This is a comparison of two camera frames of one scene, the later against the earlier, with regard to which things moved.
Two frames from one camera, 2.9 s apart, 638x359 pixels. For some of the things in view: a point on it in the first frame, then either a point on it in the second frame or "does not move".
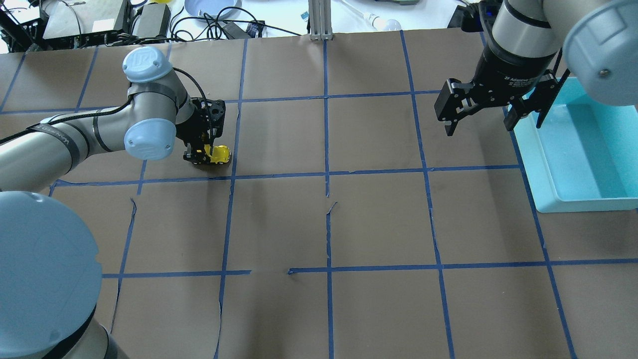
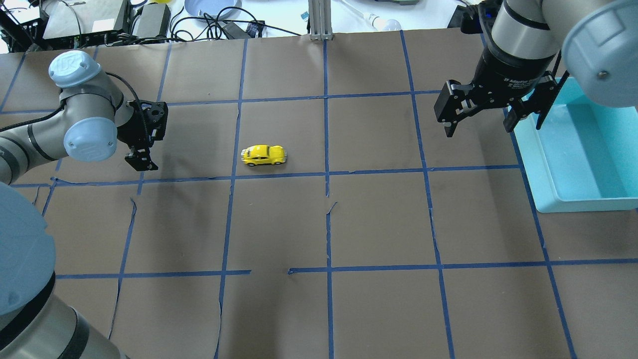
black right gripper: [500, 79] does not move
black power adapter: [155, 21] does not move
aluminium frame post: [320, 20] does not move
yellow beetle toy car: [220, 153] to [262, 154]
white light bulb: [380, 24] does not move
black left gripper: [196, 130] to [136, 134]
